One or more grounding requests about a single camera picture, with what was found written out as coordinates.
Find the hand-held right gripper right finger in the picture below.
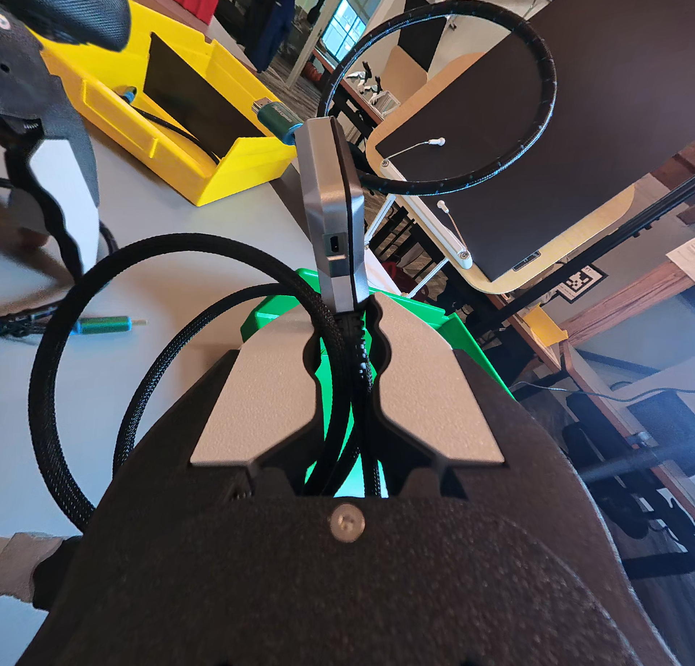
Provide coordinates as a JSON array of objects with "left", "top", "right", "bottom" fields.
[{"left": 366, "top": 291, "right": 508, "bottom": 496}]

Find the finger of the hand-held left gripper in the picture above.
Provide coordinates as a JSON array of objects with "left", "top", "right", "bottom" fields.
[{"left": 5, "top": 138, "right": 102, "bottom": 282}]

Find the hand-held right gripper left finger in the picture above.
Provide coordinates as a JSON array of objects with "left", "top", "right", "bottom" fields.
[{"left": 189, "top": 305, "right": 322, "bottom": 496}]

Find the green plastic bin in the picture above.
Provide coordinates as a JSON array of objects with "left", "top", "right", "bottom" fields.
[{"left": 240, "top": 269, "right": 514, "bottom": 500}]

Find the black braided hub cable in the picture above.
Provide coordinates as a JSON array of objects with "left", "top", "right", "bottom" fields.
[{"left": 0, "top": 233, "right": 378, "bottom": 612}]

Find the yellow plastic bin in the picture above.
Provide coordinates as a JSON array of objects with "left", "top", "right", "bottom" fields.
[{"left": 30, "top": 1, "right": 298, "bottom": 207}]

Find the silver usb hub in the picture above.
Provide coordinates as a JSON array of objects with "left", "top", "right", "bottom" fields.
[{"left": 296, "top": 115, "right": 366, "bottom": 311}]

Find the red bag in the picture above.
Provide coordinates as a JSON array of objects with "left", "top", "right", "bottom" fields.
[{"left": 383, "top": 260, "right": 414, "bottom": 296}]

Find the small yellow bin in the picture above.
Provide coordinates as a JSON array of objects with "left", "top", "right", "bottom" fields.
[{"left": 523, "top": 304, "right": 569, "bottom": 347}]

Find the black bin divider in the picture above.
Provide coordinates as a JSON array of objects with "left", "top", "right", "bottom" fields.
[{"left": 142, "top": 32, "right": 267, "bottom": 163}]

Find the black white fiducial marker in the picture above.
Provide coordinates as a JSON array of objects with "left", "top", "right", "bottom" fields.
[{"left": 559, "top": 264, "right": 608, "bottom": 304}]

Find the blue jacket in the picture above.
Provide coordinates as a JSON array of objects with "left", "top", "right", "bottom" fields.
[{"left": 247, "top": 0, "right": 298, "bottom": 73}]

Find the white paper notice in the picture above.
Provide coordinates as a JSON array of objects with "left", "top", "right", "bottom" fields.
[{"left": 665, "top": 240, "right": 695, "bottom": 285}]

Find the brown wooden desk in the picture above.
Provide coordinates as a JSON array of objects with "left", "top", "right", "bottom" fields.
[{"left": 312, "top": 47, "right": 384, "bottom": 130}]

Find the black board with wooden edge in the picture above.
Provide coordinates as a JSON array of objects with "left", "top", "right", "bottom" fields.
[{"left": 365, "top": 0, "right": 695, "bottom": 296}]

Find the tan and black chair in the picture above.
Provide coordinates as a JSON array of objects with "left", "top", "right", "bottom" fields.
[{"left": 380, "top": 0, "right": 448, "bottom": 103}]

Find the black metal rail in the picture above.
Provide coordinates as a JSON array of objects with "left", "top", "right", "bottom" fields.
[{"left": 489, "top": 174, "right": 695, "bottom": 327}]

